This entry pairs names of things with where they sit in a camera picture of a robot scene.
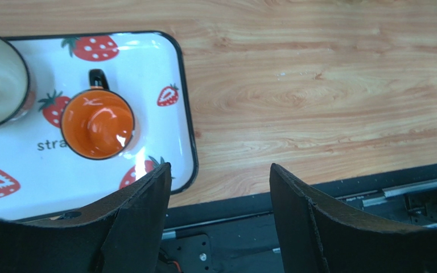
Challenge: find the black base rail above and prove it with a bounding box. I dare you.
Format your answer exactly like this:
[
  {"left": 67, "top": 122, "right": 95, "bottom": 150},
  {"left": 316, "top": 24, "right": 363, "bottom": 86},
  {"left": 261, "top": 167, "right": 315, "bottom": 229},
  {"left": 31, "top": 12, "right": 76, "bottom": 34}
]
[{"left": 159, "top": 164, "right": 437, "bottom": 272}]

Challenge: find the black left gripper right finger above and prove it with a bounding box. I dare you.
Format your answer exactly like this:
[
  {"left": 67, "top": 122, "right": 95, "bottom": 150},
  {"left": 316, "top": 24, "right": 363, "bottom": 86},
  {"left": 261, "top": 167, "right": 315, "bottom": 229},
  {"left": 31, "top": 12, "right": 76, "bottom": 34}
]
[{"left": 269, "top": 164, "right": 437, "bottom": 272}]

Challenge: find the white strawberry print tray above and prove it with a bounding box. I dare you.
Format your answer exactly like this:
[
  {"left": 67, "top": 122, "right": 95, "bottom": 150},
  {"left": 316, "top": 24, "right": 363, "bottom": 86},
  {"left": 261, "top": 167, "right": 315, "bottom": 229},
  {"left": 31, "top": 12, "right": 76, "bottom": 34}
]
[{"left": 0, "top": 31, "right": 198, "bottom": 220}]

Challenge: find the orange transparent cup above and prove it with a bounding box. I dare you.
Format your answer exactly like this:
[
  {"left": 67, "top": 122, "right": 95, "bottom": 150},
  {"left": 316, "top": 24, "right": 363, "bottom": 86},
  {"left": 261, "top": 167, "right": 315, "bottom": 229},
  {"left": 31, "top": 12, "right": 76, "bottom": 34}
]
[{"left": 60, "top": 69, "right": 141, "bottom": 160}]

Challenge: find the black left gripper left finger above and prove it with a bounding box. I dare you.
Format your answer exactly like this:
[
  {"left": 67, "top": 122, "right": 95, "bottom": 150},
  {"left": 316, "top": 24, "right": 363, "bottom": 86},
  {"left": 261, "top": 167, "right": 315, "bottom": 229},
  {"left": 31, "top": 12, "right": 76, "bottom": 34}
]
[{"left": 0, "top": 163, "right": 171, "bottom": 272}]

